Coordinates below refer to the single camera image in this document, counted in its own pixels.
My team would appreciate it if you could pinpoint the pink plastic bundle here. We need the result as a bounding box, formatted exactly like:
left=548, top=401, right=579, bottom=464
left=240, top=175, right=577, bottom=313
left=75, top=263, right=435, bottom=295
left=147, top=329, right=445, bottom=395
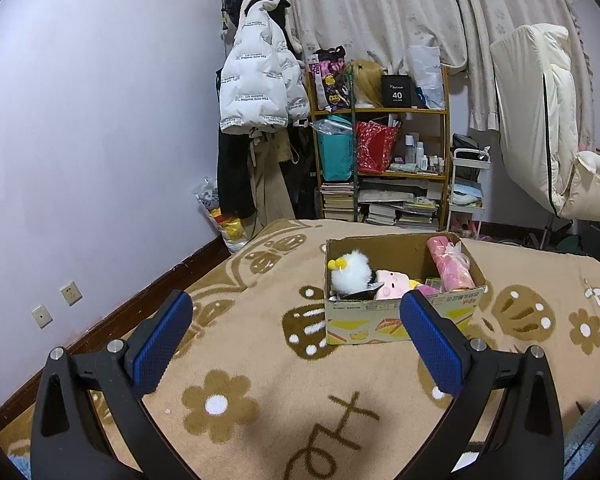
left=426, top=235, right=475, bottom=292

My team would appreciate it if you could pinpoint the white fluffy plush toy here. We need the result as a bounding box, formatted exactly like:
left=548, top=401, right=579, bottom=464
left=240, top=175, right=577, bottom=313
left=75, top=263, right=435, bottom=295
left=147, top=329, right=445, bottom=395
left=327, top=250, right=384, bottom=300

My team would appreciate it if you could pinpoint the purple plush toy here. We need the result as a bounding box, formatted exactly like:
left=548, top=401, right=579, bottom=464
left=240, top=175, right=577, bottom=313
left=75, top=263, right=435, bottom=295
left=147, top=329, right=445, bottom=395
left=416, top=285, right=438, bottom=297

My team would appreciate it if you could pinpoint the pink roll plush pillow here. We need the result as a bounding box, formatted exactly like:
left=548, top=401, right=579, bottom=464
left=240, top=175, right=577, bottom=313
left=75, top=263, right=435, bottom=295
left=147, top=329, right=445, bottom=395
left=375, top=270, right=420, bottom=300

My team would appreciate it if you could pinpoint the cardboard storage box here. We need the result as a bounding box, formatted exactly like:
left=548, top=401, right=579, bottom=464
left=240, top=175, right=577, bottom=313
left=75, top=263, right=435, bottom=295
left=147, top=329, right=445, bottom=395
left=325, top=233, right=486, bottom=346

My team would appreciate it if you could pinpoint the stack of books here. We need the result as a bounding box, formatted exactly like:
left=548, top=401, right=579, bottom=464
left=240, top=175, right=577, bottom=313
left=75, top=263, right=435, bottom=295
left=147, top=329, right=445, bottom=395
left=320, top=176, right=443, bottom=232

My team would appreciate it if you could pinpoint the white rolling cart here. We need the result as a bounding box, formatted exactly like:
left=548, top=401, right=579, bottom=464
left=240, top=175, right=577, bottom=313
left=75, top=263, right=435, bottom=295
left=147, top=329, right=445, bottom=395
left=445, top=146, right=491, bottom=240

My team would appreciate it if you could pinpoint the beige trench coat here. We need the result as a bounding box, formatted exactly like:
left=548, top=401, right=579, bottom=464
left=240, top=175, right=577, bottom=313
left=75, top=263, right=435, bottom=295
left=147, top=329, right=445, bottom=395
left=247, top=129, right=296, bottom=235

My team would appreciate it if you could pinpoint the red patterned bag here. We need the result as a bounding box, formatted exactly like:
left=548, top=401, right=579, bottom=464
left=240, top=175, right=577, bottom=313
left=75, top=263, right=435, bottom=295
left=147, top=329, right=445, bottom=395
left=355, top=122, right=399, bottom=174

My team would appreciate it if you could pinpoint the wooden bookshelf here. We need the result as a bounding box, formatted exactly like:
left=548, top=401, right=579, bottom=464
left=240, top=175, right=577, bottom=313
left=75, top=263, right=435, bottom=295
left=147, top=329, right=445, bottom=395
left=306, top=65, right=451, bottom=231

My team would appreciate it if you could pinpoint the cream padded chair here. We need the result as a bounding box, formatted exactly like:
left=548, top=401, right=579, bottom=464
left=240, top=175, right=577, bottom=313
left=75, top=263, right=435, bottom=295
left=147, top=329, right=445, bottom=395
left=490, top=24, right=600, bottom=222

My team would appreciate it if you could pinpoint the teal bag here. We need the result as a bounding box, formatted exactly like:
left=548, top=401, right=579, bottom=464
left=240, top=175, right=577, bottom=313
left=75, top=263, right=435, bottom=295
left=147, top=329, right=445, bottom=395
left=312, top=115, right=353, bottom=182

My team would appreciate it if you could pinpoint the black box with 40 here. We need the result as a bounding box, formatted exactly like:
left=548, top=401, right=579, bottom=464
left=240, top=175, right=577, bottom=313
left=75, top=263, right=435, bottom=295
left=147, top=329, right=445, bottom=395
left=380, top=74, right=412, bottom=108

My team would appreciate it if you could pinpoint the clear plastic bag on shelf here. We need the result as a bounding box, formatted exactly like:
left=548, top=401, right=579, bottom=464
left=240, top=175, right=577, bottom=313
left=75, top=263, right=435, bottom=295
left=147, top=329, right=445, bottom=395
left=408, top=44, right=445, bottom=110

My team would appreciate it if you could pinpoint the blonde wig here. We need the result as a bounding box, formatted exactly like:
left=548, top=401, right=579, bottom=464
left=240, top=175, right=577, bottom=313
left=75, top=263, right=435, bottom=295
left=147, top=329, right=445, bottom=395
left=349, top=58, right=386, bottom=108

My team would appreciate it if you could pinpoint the black purple printed bag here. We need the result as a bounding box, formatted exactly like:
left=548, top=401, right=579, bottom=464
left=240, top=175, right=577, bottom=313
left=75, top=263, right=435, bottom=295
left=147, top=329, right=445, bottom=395
left=308, top=46, right=350, bottom=112

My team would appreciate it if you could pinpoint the white puffer jacket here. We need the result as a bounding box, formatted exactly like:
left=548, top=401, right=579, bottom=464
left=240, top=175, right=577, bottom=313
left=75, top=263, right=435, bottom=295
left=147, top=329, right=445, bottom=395
left=219, top=0, right=310, bottom=136

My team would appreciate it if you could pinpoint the cream curtain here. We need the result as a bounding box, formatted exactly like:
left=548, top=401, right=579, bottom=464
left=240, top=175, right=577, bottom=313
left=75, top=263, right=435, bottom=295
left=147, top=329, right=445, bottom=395
left=290, top=0, right=594, bottom=148

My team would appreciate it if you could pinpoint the white wall socket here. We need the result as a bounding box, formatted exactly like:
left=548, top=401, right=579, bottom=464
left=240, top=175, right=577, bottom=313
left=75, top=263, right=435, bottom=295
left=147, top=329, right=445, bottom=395
left=60, top=282, right=82, bottom=307

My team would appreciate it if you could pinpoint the snack bag by wall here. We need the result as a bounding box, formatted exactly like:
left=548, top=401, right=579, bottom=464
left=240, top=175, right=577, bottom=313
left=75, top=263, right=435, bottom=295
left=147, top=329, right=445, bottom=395
left=194, top=178, right=252, bottom=254

